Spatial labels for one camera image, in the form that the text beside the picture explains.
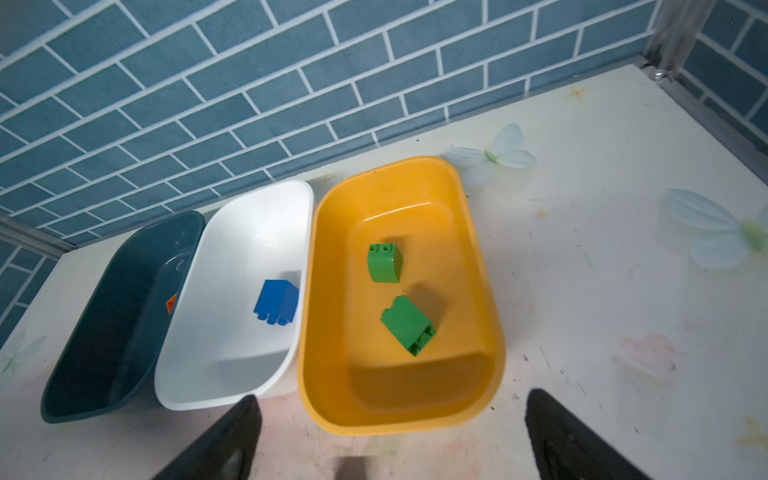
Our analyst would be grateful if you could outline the orange lego brick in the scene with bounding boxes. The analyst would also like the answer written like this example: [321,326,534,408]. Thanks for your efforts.
[165,293,178,315]

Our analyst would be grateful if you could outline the green lego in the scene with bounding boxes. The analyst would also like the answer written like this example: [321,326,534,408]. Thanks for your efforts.
[367,243,403,283]
[381,295,436,357]

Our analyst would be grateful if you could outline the white plastic bin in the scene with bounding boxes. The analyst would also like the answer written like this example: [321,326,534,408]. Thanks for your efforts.
[154,180,315,411]

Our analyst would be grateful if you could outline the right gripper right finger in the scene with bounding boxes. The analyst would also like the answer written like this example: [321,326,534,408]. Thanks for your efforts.
[525,389,647,479]

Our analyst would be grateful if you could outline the yellow plastic bin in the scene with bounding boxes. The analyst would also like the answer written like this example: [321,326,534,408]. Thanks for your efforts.
[299,156,506,436]

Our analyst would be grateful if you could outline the blue lego long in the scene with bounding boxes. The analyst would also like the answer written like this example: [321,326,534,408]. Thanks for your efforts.
[254,279,299,326]

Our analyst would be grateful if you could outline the dark teal plastic bin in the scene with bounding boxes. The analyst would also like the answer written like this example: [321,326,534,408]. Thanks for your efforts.
[41,211,205,424]

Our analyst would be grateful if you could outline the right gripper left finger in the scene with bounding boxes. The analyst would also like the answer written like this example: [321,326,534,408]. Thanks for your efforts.
[154,395,262,479]

